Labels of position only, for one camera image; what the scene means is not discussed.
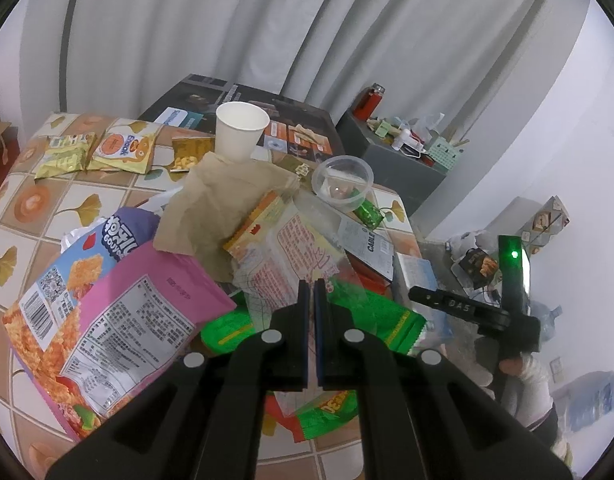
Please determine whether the black snack bag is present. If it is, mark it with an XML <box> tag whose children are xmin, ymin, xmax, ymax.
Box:
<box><xmin>454</xmin><ymin>247</ymin><xmax>501</xmax><ymax>289</ymax></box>

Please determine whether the green snack bag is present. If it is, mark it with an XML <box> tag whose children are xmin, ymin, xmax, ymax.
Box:
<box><xmin>327</xmin><ymin>277</ymin><xmax>429</xmax><ymax>358</ymax></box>
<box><xmin>201</xmin><ymin>310</ymin><xmax>263</xmax><ymax>357</ymax></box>

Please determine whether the red flat packet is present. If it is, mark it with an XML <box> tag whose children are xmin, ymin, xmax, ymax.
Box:
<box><xmin>346</xmin><ymin>255</ymin><xmax>394</xmax><ymax>288</ymax></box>

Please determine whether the pale blue packet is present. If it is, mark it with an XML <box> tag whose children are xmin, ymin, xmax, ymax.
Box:
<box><xmin>394</xmin><ymin>252</ymin><xmax>439</xmax><ymax>307</ymax></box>

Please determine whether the green printed small box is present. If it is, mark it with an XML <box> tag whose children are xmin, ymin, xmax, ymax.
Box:
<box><xmin>429</xmin><ymin>137</ymin><xmax>464</xmax><ymax>171</ymax></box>

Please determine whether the gold snack packet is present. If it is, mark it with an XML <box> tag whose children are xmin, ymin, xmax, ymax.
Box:
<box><xmin>169</xmin><ymin>136</ymin><xmax>215</xmax><ymax>173</ymax></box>

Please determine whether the small green foil packet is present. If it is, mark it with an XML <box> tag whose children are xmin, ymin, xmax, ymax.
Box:
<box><xmin>356</xmin><ymin>199</ymin><xmax>386</xmax><ymax>229</ymax></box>

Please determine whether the white curtain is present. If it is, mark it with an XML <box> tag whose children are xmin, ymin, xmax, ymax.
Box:
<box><xmin>17</xmin><ymin>0</ymin><xmax>594</xmax><ymax>128</ymax></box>

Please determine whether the green red snack wrapper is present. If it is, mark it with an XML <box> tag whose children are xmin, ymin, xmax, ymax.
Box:
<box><xmin>264</xmin><ymin>390</ymin><xmax>360</xmax><ymax>443</ymax></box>

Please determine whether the yellow green snack packet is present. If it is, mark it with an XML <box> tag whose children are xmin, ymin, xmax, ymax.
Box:
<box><xmin>34</xmin><ymin>132</ymin><xmax>97</xmax><ymax>180</ymax></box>

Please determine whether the orange yellow flat box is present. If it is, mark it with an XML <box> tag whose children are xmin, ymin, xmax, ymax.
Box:
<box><xmin>222</xmin><ymin>191</ymin><xmax>288</xmax><ymax>261</ymax></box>

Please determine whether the leaf pattern tablecloth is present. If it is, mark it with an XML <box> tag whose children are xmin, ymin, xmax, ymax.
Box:
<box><xmin>0</xmin><ymin>112</ymin><xmax>424</xmax><ymax>467</ymax></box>

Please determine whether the large printed cardboard box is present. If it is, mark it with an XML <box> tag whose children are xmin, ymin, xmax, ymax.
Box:
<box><xmin>137</xmin><ymin>74</ymin><xmax>346</xmax><ymax>162</ymax></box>

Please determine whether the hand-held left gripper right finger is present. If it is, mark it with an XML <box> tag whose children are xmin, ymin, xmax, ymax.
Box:
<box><xmin>314</xmin><ymin>280</ymin><xmax>574</xmax><ymax>480</ymax></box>

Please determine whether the person's right forearm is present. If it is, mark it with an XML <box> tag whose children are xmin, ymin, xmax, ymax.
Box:
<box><xmin>504</xmin><ymin>352</ymin><xmax>558</xmax><ymax>433</ymax></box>

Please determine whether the person's right hand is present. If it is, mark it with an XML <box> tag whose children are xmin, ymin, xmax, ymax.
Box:
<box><xmin>499</xmin><ymin>352</ymin><xmax>526</xmax><ymax>378</ymax></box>

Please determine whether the purple snack bag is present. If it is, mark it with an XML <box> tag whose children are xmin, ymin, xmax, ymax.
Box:
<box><xmin>90</xmin><ymin>207</ymin><xmax>161</xmax><ymax>263</ymax></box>

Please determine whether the clear plastic bag red print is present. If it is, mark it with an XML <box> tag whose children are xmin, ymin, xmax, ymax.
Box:
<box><xmin>234</xmin><ymin>200</ymin><xmax>360</xmax><ymax>323</ymax></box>

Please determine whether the printed carton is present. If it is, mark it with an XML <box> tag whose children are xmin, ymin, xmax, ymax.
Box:
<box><xmin>523</xmin><ymin>195</ymin><xmax>570</xmax><ymax>257</ymax></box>

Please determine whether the white paper cup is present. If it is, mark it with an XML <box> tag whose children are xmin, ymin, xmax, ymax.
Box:
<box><xmin>215</xmin><ymin>101</ymin><xmax>271</xmax><ymax>163</ymax></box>

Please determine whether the grey cable packet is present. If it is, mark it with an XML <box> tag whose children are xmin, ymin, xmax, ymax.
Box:
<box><xmin>337</xmin><ymin>220</ymin><xmax>395</xmax><ymax>282</ymax></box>

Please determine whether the yellow snack packet orange circle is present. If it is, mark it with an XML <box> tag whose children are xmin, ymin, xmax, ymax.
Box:
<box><xmin>87</xmin><ymin>120</ymin><xmax>163</xmax><ymax>175</ymax></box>

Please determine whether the red bottle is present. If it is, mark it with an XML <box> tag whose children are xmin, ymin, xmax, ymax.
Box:
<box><xmin>353</xmin><ymin>85</ymin><xmax>387</xmax><ymax>119</ymax></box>

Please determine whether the large pink snack bag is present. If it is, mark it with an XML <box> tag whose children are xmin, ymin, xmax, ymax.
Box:
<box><xmin>2</xmin><ymin>240</ymin><xmax>238</xmax><ymax>443</ymax></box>

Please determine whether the clear round plastic container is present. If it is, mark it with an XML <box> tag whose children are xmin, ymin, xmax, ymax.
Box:
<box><xmin>311</xmin><ymin>156</ymin><xmax>374</xmax><ymax>211</ymax></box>

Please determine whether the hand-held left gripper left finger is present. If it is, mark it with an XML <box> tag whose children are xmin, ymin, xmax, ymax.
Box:
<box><xmin>47</xmin><ymin>280</ymin><xmax>310</xmax><ymax>480</ymax></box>

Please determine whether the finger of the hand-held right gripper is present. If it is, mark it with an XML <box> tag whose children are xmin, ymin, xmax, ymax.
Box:
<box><xmin>408</xmin><ymin>285</ymin><xmax>511</xmax><ymax>332</ymax></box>

